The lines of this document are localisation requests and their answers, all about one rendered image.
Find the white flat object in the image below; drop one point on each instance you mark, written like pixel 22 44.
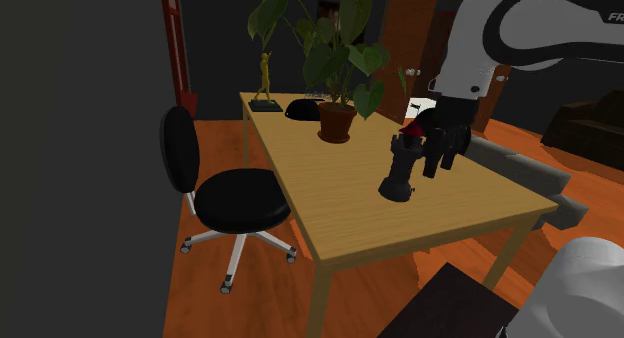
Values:
pixel 419 107

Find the red door frame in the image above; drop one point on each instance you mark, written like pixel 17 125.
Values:
pixel 176 49

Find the grey sofa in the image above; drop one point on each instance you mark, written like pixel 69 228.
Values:
pixel 521 169

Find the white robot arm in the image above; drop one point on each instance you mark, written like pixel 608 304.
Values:
pixel 531 32

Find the brown wooden door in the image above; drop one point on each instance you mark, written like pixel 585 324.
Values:
pixel 407 39

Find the dark robot stand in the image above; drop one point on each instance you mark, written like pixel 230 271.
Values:
pixel 451 305

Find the dark wall picture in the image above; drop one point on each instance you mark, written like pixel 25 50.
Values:
pixel 327 11

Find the black chess rook figure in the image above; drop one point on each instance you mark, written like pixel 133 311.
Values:
pixel 400 169

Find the black office chair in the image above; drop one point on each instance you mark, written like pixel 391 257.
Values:
pixel 239 200

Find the black dome-shaped object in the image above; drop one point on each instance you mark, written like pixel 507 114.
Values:
pixel 302 110

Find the light wooden table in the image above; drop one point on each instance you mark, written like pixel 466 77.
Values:
pixel 341 190

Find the dark brown sofa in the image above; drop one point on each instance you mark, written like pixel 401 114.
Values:
pixel 587 127

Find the green plant in brown pot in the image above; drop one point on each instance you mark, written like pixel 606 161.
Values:
pixel 335 59

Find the golden figure on dark base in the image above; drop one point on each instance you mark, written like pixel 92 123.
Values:
pixel 265 78

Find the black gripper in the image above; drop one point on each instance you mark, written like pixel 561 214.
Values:
pixel 456 112

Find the dark red cone-shaped object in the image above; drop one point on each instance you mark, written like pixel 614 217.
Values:
pixel 414 128

